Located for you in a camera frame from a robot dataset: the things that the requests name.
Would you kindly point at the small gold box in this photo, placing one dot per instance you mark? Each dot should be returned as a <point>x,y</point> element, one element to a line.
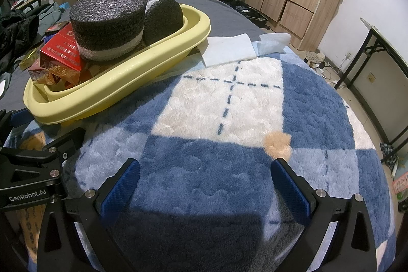
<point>30,60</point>

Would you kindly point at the black folding table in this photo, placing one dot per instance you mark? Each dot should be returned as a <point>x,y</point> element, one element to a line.
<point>382,36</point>

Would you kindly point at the black jacket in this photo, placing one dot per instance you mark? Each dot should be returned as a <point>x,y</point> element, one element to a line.
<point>16,33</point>

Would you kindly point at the grey green bag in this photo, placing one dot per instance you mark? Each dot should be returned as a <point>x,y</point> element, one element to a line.
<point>47,12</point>

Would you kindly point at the pink plastic bag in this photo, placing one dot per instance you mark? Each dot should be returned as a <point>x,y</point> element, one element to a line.
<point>401,182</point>

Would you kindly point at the crumpled white cloth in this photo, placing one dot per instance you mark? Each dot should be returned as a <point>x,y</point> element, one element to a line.
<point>274,42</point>

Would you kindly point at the folded white cloth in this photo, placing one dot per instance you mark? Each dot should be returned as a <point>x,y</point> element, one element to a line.
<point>226,50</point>

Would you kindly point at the white flat device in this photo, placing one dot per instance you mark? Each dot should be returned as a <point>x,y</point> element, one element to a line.
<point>3,84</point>

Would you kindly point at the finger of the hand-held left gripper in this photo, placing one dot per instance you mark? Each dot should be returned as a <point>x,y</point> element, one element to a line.
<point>68,141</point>
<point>17,117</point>

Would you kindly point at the checkered cloth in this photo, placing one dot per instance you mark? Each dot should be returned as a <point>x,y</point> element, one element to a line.
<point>389,154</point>

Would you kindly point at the blue checkered blanket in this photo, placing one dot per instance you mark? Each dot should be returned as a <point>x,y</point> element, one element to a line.
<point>223,100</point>

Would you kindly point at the yellow plastic tray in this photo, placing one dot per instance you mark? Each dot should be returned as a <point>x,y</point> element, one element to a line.
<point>134,74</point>

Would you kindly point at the black grey foam cylinder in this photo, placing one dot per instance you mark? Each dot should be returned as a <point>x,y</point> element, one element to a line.
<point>105,17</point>
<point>162,20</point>

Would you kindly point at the red white cigarette carton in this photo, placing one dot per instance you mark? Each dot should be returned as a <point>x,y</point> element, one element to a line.
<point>60,52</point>

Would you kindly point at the black suitcase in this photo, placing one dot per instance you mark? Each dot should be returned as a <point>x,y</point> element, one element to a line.
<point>245,12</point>

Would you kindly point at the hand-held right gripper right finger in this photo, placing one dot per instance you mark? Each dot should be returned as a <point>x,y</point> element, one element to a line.
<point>288,192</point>

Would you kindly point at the grey bed sheet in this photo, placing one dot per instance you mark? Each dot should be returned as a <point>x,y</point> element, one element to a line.
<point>223,20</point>

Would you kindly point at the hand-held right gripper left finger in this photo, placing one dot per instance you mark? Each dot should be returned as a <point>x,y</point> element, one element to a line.
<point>122,192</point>

